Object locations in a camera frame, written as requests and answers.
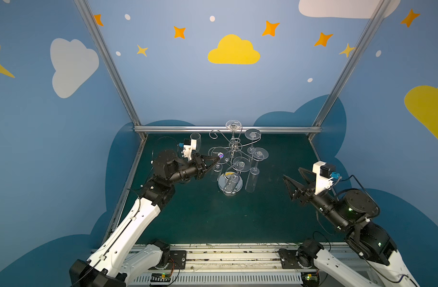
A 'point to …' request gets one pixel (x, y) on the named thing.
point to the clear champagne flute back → (233, 125)
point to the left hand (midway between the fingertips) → (219, 156)
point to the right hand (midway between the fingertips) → (295, 170)
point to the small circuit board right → (310, 279)
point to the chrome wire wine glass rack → (234, 147)
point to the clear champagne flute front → (240, 164)
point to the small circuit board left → (160, 278)
